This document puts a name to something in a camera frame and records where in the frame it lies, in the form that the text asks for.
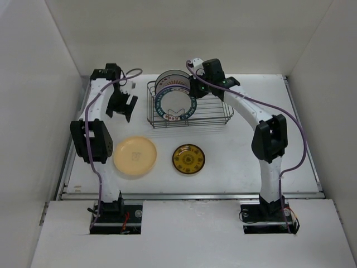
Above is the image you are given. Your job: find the wire dish rack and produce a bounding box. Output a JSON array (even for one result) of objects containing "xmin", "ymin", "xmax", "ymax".
[{"xmin": 147, "ymin": 81, "xmax": 234, "ymax": 128}]

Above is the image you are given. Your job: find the small yellow patterned plate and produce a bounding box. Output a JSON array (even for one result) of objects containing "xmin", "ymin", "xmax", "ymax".
[{"xmin": 172, "ymin": 143, "xmax": 206, "ymax": 176}]

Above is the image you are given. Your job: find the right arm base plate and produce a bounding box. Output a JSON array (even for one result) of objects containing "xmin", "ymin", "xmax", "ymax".
[{"xmin": 239, "ymin": 204, "xmax": 301, "ymax": 235}]

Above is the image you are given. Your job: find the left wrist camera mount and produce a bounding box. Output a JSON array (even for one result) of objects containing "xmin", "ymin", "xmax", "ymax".
[{"xmin": 120, "ymin": 80, "xmax": 136, "ymax": 94}]

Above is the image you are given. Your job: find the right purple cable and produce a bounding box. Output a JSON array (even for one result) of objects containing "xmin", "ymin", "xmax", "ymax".
[{"xmin": 185, "ymin": 59, "xmax": 307, "ymax": 234}]

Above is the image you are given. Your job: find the beige plastic plate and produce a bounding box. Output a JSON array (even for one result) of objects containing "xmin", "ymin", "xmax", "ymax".
[{"xmin": 113, "ymin": 136, "xmax": 157, "ymax": 176}]

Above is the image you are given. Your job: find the purple plastic plate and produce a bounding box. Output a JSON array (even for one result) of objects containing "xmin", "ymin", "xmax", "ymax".
[{"xmin": 155, "ymin": 87, "xmax": 189, "ymax": 102}]

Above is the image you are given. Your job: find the purple cable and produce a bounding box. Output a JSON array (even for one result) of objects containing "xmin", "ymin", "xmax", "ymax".
[
  {"xmin": 185, "ymin": 59, "xmax": 307, "ymax": 234},
  {"xmin": 85, "ymin": 68, "xmax": 143, "ymax": 224}
]

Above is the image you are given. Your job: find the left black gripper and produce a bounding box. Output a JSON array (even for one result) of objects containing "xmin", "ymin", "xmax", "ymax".
[{"xmin": 106, "ymin": 88, "xmax": 137, "ymax": 122}]

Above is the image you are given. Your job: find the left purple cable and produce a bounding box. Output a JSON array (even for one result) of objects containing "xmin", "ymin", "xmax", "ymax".
[{"xmin": 85, "ymin": 68, "xmax": 143, "ymax": 224}]

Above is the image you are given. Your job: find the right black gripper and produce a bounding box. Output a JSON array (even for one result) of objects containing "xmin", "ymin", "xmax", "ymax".
[{"xmin": 189, "ymin": 71, "xmax": 213, "ymax": 99}]

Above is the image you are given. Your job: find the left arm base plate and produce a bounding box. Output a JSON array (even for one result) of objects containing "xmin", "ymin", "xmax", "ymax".
[{"xmin": 89, "ymin": 204, "xmax": 143, "ymax": 235}]

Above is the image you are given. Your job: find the white plate blue rim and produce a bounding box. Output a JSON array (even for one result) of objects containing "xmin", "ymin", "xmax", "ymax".
[{"xmin": 154, "ymin": 85, "xmax": 197, "ymax": 121}]

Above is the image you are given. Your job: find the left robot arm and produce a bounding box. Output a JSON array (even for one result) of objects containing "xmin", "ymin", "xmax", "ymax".
[{"xmin": 70, "ymin": 63, "xmax": 143, "ymax": 225}]

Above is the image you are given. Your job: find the grey rimmed patterned plate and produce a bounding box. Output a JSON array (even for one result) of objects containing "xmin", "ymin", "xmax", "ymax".
[{"xmin": 155, "ymin": 69, "xmax": 190, "ymax": 94}]

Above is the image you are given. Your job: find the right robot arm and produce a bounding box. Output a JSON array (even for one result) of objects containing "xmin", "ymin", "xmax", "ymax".
[{"xmin": 186, "ymin": 58, "xmax": 287, "ymax": 222}]

